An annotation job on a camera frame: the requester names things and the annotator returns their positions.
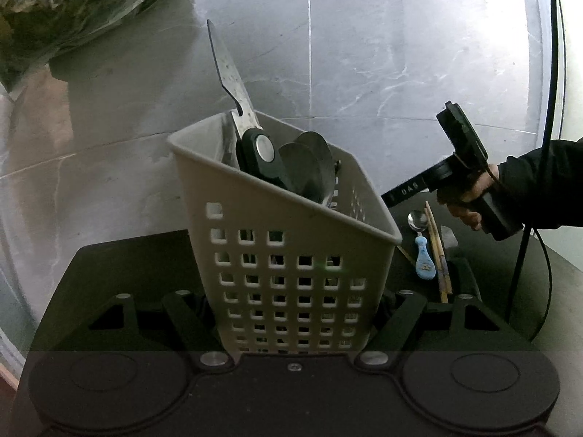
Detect steel spoon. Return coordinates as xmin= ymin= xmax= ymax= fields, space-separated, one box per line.
xmin=278 ymin=142 xmax=325 ymax=205
xmin=296 ymin=131 xmax=336 ymax=203

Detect blue handle small spoon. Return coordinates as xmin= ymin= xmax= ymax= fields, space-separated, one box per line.
xmin=407 ymin=209 xmax=435 ymax=279

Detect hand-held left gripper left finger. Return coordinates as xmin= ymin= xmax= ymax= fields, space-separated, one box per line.
xmin=46 ymin=290 xmax=236 ymax=371

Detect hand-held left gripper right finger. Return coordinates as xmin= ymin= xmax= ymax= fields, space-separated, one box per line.
xmin=355 ymin=290 xmax=544 ymax=370

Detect dark handle knife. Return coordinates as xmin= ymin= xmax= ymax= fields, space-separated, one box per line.
xmin=439 ymin=225 xmax=482 ymax=303

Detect clear bag of dried leaves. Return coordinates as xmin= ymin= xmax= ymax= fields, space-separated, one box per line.
xmin=0 ymin=0 xmax=212 ymax=96

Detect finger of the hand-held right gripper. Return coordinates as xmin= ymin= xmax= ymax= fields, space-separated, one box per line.
xmin=380 ymin=174 xmax=431 ymax=209

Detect wooden chopstick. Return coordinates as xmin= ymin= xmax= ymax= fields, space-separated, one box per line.
xmin=430 ymin=225 xmax=454 ymax=296
xmin=423 ymin=200 xmax=449 ymax=305

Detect black cable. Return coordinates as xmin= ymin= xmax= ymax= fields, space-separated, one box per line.
xmin=508 ymin=0 xmax=568 ymax=342

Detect person's right hand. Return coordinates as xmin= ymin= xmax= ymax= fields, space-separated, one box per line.
xmin=438 ymin=164 xmax=500 ymax=231

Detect black handle scissors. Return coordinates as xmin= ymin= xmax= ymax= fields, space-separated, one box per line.
xmin=206 ymin=19 xmax=285 ymax=187

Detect white perforated utensil basket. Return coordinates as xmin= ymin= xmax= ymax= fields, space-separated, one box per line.
xmin=166 ymin=109 xmax=404 ymax=356

